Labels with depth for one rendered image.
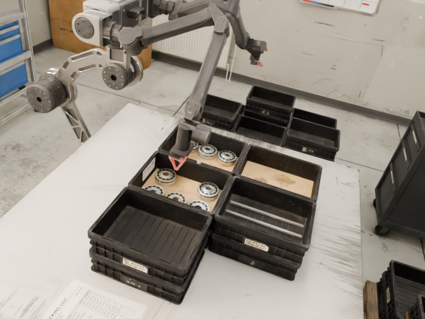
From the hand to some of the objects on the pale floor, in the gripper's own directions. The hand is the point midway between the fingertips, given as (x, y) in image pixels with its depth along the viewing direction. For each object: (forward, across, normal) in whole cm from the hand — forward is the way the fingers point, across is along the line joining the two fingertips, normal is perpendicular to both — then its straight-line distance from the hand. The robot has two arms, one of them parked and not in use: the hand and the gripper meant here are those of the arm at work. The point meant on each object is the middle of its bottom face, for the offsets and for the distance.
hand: (179, 164), depth 157 cm
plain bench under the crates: (+106, -13, +14) cm, 108 cm away
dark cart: (+100, -143, +154) cm, 233 cm away
